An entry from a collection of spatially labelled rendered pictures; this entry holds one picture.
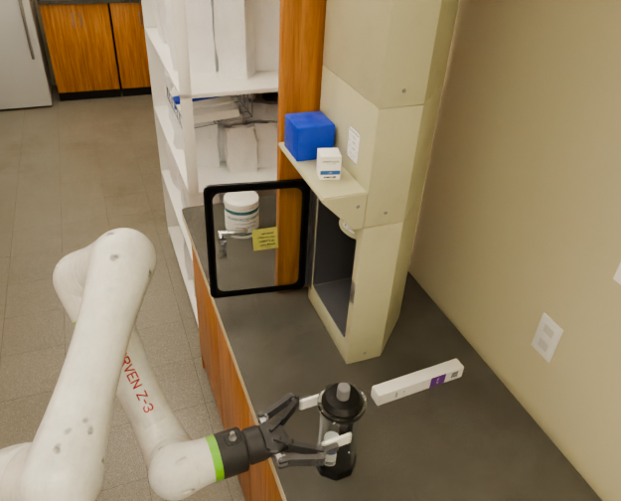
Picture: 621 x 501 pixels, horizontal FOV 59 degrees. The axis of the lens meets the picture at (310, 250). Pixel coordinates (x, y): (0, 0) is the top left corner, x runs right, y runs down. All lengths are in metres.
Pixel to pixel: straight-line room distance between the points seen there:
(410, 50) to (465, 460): 0.97
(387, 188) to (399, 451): 0.65
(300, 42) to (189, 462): 1.02
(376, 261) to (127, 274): 0.64
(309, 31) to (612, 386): 1.11
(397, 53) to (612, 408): 0.93
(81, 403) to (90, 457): 0.09
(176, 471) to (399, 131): 0.84
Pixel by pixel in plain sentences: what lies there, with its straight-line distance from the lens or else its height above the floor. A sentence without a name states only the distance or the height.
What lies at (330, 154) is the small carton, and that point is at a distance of 1.32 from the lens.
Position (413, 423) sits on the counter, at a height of 0.94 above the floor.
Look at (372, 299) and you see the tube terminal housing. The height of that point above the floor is 1.17.
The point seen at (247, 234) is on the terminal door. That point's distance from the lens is 1.64.
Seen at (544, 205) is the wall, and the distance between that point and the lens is 1.47.
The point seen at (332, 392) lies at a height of 1.18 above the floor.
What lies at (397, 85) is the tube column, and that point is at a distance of 1.21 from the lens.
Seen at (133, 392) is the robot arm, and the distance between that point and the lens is 1.26.
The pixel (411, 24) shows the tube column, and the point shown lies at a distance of 1.19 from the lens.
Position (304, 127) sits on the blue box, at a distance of 1.38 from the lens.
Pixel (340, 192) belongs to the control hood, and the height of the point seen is 1.51.
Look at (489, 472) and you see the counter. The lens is 1.51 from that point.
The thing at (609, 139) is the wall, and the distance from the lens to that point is 1.33.
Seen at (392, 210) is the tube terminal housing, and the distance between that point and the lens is 1.35.
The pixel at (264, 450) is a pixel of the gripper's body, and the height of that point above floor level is 1.13.
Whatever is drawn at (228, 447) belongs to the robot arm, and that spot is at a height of 1.16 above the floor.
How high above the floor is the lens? 2.13
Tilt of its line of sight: 35 degrees down
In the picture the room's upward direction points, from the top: 3 degrees clockwise
